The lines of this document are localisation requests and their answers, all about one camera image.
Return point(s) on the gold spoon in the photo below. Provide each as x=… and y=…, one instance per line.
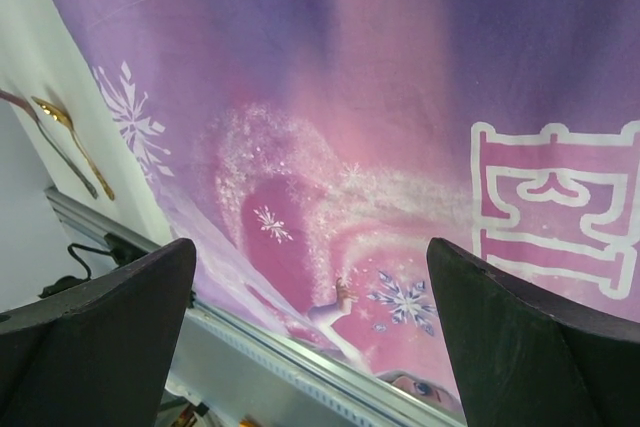
x=61, y=116

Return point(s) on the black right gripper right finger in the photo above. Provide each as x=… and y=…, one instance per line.
x=524, y=356

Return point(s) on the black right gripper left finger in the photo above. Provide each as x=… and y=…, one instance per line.
x=98, y=354

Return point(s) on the aluminium mounting rail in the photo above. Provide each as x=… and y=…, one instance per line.
x=208, y=366

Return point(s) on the purple Elsa placemat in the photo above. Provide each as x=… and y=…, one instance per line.
x=312, y=149

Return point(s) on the white slotted cable duct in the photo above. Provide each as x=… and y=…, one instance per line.
x=327, y=383

